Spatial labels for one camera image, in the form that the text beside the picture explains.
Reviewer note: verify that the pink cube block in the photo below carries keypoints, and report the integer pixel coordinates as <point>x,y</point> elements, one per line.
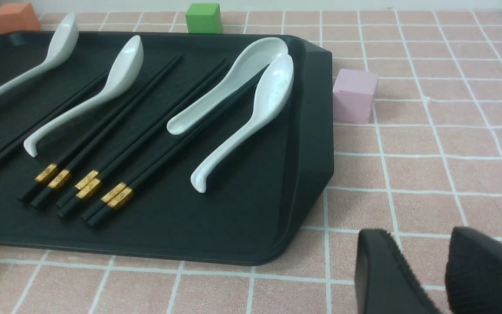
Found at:
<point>353,96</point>

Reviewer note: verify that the white ceramic spoon far right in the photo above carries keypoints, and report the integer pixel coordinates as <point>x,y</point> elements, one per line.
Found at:
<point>271,95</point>

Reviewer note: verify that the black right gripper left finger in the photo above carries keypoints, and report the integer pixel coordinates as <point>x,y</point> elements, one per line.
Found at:
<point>384,281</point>

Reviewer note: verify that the white ceramic spoon far left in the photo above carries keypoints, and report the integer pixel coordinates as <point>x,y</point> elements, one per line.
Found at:
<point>60,49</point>

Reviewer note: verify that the orange cube block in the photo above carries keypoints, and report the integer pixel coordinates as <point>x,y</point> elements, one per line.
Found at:
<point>18,17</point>

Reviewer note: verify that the pink checkered tablecloth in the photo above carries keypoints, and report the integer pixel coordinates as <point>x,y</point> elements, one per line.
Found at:
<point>429,159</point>

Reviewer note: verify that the white ceramic spoon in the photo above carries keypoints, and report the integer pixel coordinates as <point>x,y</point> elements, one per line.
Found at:
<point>60,49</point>
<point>122,75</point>
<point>255,57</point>
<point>271,95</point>

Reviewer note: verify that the black plastic tray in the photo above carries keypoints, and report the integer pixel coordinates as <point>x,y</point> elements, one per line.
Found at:
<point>256,198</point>

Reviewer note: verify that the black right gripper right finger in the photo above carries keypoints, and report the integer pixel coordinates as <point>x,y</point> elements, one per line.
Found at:
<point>473,277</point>

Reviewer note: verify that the green cube block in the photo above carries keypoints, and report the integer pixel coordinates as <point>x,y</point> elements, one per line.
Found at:
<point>204,18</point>

